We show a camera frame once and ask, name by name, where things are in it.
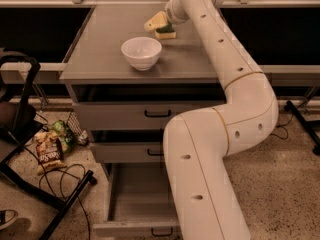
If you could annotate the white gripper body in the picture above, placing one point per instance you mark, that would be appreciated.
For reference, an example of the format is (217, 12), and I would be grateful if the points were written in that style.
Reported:
(172, 13)

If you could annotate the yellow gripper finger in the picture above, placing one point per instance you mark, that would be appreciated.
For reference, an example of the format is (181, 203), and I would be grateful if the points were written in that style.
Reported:
(159, 20)

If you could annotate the green yellow sponge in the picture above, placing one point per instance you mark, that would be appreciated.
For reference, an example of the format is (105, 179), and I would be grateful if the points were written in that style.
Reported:
(165, 32)

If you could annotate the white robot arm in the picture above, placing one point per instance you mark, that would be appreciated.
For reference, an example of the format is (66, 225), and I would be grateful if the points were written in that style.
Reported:
(196, 142)

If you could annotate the grey drawer cabinet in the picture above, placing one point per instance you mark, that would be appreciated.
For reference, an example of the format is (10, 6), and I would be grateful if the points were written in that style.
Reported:
(98, 72)

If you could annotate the grey top drawer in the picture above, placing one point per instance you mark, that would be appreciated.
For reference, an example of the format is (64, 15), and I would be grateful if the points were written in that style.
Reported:
(124, 116)

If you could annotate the grey drawer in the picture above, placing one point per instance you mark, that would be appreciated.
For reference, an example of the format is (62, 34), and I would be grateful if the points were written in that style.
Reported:
(127, 152)
(124, 116)
(139, 202)

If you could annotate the grey middle drawer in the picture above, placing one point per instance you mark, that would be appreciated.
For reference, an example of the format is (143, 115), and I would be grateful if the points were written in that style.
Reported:
(127, 152)

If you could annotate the grey bottom drawer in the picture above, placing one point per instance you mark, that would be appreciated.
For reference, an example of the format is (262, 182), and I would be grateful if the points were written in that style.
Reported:
(139, 202)

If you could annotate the white ceramic bowl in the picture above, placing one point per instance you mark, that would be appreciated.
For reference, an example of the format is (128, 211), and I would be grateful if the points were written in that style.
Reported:
(142, 53)

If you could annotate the green chip bag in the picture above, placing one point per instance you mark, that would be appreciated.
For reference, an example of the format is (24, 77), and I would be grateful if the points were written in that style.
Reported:
(65, 135)

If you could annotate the black stand leg right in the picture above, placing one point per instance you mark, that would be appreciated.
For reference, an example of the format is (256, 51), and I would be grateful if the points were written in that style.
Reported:
(312, 127)

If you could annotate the brown chip bag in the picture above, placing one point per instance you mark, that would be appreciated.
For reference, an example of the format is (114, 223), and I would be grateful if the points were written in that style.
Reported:
(49, 152)

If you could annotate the shoe at left edge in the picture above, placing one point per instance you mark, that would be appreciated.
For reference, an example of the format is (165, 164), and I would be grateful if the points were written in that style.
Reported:
(7, 218)

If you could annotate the wire mesh basket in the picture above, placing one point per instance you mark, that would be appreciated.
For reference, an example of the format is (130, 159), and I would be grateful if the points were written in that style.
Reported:
(74, 124)

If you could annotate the black stand frame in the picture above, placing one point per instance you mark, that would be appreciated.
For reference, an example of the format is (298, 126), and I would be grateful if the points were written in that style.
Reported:
(21, 129)

